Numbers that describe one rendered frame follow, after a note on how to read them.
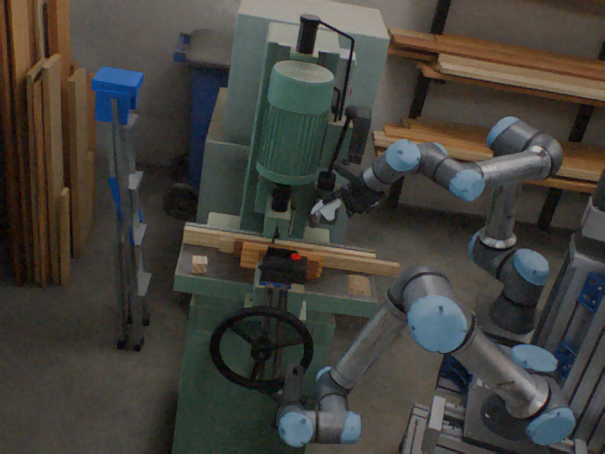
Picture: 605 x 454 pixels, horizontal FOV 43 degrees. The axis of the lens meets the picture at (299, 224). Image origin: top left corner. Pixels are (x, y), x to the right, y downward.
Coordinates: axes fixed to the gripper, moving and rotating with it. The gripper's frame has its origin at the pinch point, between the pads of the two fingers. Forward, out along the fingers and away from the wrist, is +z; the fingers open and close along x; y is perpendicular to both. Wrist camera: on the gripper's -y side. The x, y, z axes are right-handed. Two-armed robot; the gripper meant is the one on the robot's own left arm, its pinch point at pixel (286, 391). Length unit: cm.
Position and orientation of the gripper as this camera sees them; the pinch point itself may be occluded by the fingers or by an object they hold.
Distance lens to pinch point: 217.0
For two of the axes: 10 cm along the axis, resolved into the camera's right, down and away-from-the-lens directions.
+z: -0.9, 0.1, 10.0
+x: 9.9, 1.4, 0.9
